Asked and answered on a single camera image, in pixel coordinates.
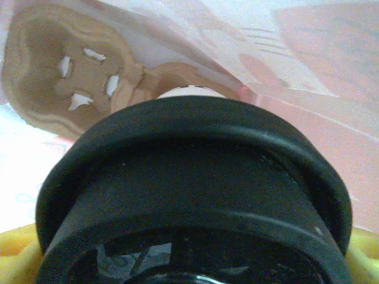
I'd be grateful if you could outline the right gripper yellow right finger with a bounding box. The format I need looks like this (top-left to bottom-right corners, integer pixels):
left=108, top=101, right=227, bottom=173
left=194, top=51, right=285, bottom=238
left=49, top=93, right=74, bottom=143
left=346, top=226, right=379, bottom=284

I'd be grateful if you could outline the brown pulp cup holder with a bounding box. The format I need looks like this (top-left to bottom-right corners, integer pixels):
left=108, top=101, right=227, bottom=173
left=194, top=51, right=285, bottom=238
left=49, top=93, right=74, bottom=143
left=2, top=4, right=242, bottom=140

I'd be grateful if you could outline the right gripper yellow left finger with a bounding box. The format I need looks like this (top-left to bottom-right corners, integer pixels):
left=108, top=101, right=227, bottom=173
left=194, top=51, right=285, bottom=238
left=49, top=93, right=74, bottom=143
left=0, top=223, right=45, bottom=284

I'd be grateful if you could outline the black plastic cup lid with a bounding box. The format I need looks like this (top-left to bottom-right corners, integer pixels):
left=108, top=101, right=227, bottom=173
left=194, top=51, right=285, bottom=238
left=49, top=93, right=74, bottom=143
left=34, top=96, right=355, bottom=284

